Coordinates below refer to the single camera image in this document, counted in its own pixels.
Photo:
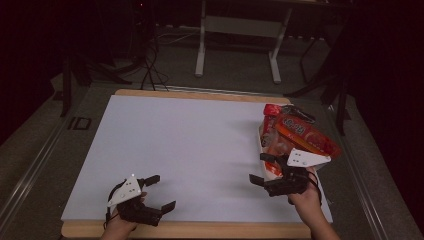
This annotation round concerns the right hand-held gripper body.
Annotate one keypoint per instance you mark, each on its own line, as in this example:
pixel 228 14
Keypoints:
pixel 293 176

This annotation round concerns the person's right hand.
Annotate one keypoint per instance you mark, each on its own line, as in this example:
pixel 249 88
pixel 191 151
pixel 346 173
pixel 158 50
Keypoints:
pixel 306 196

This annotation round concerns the metal floor rail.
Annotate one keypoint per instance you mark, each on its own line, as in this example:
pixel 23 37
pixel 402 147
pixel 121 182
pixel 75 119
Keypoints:
pixel 366 186
pixel 30 173

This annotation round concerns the white metal desk frame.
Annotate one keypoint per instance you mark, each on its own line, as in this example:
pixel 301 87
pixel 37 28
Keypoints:
pixel 240 26

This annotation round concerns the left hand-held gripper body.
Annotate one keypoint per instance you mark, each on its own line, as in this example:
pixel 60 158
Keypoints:
pixel 130 200

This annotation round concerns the person's left hand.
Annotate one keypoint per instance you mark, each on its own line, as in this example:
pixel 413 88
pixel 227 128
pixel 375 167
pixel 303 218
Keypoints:
pixel 125 223

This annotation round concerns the black floor socket plate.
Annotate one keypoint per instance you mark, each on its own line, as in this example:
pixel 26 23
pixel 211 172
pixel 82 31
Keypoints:
pixel 80 123

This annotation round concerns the orange snack packet clear window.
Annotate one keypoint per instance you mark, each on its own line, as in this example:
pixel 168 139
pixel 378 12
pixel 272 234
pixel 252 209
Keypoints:
pixel 300 133

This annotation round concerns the white table mat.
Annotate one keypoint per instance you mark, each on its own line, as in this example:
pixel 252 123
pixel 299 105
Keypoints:
pixel 173 140

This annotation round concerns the red and black soup packet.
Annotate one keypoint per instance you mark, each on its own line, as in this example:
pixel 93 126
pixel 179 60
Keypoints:
pixel 290 111

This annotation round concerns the white compartment tray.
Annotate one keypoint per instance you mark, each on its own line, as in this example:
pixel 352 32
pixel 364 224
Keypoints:
pixel 263 160

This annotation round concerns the black metal stand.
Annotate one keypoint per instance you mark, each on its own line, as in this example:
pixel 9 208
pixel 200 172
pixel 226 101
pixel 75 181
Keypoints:
pixel 71 73
pixel 333 80

